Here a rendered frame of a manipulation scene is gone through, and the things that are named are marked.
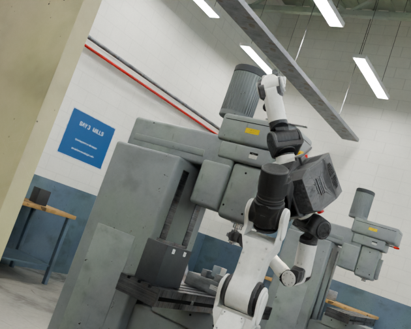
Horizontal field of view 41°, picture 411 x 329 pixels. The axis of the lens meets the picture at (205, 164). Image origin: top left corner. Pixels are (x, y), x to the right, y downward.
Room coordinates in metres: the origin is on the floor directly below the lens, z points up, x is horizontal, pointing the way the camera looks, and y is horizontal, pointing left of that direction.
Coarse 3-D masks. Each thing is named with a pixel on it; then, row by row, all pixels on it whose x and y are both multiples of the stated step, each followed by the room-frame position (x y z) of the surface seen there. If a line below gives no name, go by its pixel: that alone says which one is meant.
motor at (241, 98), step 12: (240, 72) 3.11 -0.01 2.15; (252, 72) 3.09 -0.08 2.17; (264, 72) 3.12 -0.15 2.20; (240, 84) 3.10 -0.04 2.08; (252, 84) 3.09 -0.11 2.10; (228, 96) 3.12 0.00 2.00; (240, 96) 3.09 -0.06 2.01; (252, 96) 3.11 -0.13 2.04; (228, 108) 3.10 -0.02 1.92; (240, 108) 3.09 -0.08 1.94; (252, 108) 3.13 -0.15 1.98
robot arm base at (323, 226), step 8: (312, 216) 2.56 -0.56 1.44; (320, 216) 2.54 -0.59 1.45; (296, 224) 2.62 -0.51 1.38; (304, 224) 2.58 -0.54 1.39; (312, 224) 2.54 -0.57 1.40; (320, 224) 2.54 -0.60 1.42; (328, 224) 2.56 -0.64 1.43; (312, 232) 2.54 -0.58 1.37; (320, 232) 2.55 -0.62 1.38; (328, 232) 2.57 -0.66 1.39
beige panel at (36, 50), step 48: (0, 0) 1.59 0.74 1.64; (48, 0) 1.46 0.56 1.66; (96, 0) 1.42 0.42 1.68; (0, 48) 1.53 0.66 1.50; (48, 48) 1.42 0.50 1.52; (0, 96) 1.49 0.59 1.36; (48, 96) 1.39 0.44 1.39; (0, 144) 1.44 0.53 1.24; (0, 192) 1.40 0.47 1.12; (0, 240) 1.41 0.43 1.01
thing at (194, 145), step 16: (144, 128) 3.40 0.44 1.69; (160, 128) 3.33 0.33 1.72; (176, 128) 3.26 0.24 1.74; (144, 144) 3.37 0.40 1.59; (160, 144) 3.30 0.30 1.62; (176, 144) 3.24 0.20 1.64; (192, 144) 3.18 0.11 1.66; (208, 144) 3.12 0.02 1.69; (192, 160) 3.16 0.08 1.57; (224, 160) 3.04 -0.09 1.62
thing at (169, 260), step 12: (156, 240) 2.52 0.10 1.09; (144, 252) 2.54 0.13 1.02; (156, 252) 2.51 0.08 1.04; (168, 252) 2.50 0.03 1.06; (180, 252) 2.58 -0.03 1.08; (144, 264) 2.53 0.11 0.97; (156, 264) 2.49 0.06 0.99; (168, 264) 2.53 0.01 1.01; (180, 264) 2.61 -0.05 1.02; (144, 276) 2.51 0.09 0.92; (156, 276) 2.48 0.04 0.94; (168, 276) 2.56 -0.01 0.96; (180, 276) 2.64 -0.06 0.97
